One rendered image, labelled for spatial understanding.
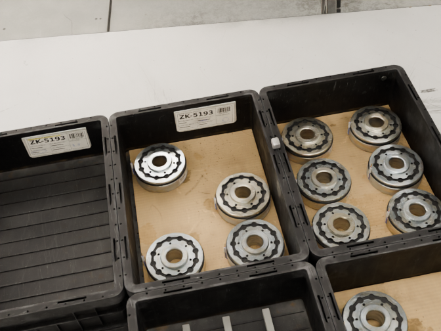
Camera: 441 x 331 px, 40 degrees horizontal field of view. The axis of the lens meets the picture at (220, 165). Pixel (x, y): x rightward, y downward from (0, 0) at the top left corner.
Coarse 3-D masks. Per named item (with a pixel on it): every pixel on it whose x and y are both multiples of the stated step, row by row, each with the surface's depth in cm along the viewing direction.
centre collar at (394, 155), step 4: (388, 156) 116; (392, 156) 116; (396, 156) 116; (400, 156) 116; (404, 156) 116; (384, 160) 116; (388, 160) 116; (404, 160) 115; (408, 160) 115; (384, 164) 115; (388, 164) 115; (404, 164) 115; (408, 164) 115; (388, 168) 114; (392, 168) 114; (404, 168) 114; (408, 168) 114; (392, 172) 114; (396, 172) 114; (400, 172) 114; (404, 172) 114
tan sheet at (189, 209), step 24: (192, 144) 126; (216, 144) 125; (240, 144) 125; (192, 168) 122; (216, 168) 121; (240, 168) 121; (144, 192) 119; (168, 192) 118; (192, 192) 118; (144, 216) 115; (168, 216) 115; (192, 216) 114; (216, 216) 114; (144, 240) 112; (216, 240) 111; (216, 264) 108
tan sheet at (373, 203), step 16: (352, 112) 129; (336, 128) 126; (336, 144) 123; (352, 144) 123; (400, 144) 123; (336, 160) 121; (352, 160) 121; (368, 160) 120; (352, 176) 118; (352, 192) 116; (368, 192) 116; (432, 192) 115; (368, 208) 113; (384, 208) 113; (384, 224) 111
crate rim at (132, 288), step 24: (216, 96) 120; (240, 96) 120; (264, 120) 115; (120, 168) 110; (120, 192) 108; (288, 192) 105; (120, 216) 103; (120, 240) 100; (264, 264) 96; (144, 288) 94
